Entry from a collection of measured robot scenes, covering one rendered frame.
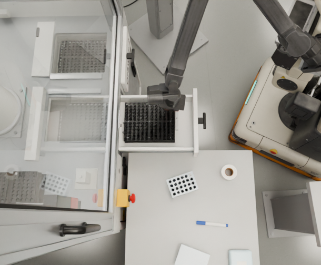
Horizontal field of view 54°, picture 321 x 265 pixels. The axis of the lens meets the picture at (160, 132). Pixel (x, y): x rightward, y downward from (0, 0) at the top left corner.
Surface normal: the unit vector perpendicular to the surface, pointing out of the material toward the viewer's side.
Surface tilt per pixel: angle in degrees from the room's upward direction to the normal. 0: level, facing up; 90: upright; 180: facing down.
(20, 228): 90
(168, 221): 0
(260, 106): 0
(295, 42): 56
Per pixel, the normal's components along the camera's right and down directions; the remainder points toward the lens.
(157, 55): -0.11, -0.20
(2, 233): 1.00, 0.00
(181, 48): -0.01, 0.64
